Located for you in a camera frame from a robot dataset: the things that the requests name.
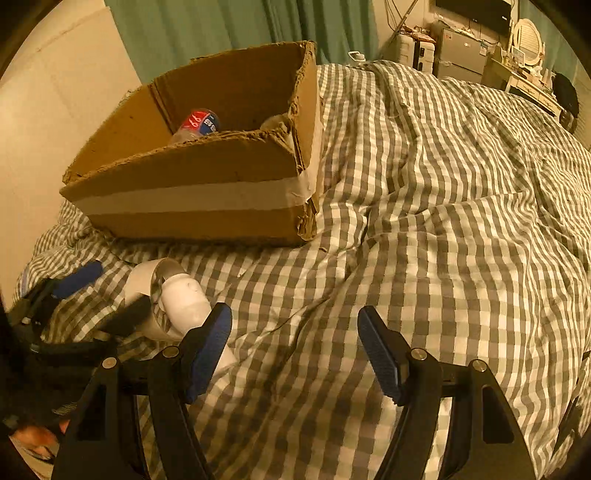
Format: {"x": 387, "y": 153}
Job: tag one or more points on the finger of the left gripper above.
{"x": 121, "y": 324}
{"x": 62, "y": 288}

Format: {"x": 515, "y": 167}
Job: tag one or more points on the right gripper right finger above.
{"x": 484, "y": 439}

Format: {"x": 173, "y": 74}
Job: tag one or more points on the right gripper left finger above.
{"x": 103, "y": 439}

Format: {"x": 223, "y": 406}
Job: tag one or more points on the white tape roll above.
{"x": 139, "y": 284}

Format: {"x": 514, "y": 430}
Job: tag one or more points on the white plastic bottle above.
{"x": 184, "y": 304}

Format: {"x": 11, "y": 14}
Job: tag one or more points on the brown cardboard box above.
{"x": 240, "y": 185}

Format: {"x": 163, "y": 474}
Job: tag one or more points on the white padded headboard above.
{"x": 66, "y": 78}

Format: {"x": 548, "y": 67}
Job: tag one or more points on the grey checkered bed sheet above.
{"x": 460, "y": 212}

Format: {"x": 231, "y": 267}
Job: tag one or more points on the crumpled plastic wrapper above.
{"x": 279, "y": 123}

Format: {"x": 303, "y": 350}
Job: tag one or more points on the large green curtain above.
{"x": 163, "y": 35}

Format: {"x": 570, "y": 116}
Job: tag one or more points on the clear water jug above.
{"x": 356, "y": 57}

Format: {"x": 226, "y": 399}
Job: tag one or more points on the white dressing table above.
{"x": 496, "y": 75}

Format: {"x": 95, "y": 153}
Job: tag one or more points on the white suitcase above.
{"x": 416, "y": 51}

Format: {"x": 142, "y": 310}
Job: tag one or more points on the silver mini fridge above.
{"x": 457, "y": 55}

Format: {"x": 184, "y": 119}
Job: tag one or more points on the white oval vanity mirror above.
{"x": 526, "y": 38}

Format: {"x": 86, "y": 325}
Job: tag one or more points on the black wall television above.
{"x": 492, "y": 14}

